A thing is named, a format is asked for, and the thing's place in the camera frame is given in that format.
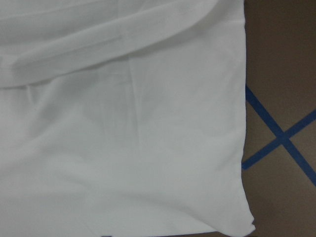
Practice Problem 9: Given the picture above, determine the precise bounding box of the white printed t-shirt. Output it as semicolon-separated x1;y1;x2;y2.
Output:
0;0;255;237

